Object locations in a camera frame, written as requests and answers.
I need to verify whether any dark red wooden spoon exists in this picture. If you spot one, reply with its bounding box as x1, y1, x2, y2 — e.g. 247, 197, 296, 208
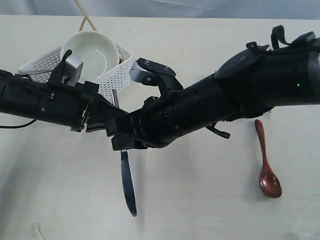
254, 119, 282, 199

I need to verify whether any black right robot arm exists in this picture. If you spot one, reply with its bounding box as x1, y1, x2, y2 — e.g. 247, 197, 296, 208
105, 25, 320, 151

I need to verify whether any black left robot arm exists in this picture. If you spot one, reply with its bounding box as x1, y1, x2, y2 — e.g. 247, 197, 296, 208
0, 70, 127, 132

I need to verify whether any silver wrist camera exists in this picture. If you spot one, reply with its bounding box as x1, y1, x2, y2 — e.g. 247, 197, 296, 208
47, 49, 84, 87
128, 57, 185, 97

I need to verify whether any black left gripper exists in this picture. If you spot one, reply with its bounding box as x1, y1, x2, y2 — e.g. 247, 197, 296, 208
37, 81, 128, 133

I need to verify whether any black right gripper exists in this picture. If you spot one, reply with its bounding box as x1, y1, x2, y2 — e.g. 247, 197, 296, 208
105, 96, 200, 151

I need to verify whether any silver table knife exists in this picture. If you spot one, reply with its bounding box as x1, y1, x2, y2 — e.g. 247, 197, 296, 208
111, 89, 138, 217

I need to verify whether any light wooden chopstick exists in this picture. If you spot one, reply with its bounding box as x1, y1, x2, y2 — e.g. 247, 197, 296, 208
74, 0, 97, 31

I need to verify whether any white perforated plastic basket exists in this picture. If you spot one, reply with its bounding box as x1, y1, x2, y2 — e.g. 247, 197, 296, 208
17, 43, 133, 100

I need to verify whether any black cable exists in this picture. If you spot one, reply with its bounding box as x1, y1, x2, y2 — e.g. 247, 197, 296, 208
0, 119, 37, 129

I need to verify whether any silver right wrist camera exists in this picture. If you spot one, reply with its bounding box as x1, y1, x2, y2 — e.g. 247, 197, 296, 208
128, 57, 185, 97

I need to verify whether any white ceramic bowl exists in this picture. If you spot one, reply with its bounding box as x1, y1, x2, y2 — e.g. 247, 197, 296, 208
60, 31, 120, 82

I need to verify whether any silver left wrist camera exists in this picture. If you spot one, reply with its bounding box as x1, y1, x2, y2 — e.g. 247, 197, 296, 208
47, 49, 84, 87

